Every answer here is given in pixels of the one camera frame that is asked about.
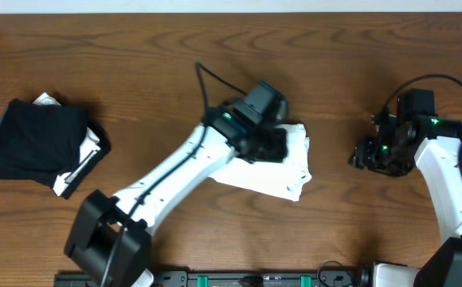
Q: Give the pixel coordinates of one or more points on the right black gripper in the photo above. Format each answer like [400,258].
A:
[364,153]

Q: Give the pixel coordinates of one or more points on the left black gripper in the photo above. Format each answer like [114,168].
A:
[269,146]

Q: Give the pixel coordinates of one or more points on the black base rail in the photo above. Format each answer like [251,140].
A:
[323,278]

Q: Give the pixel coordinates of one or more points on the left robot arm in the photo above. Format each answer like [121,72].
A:
[111,237]

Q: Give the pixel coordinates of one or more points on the white Puma t-shirt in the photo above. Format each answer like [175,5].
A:
[283,180]

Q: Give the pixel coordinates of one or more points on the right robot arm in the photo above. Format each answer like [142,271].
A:
[434,146]

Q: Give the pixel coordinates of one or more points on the folded black white shirt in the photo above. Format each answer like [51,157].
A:
[83,159]

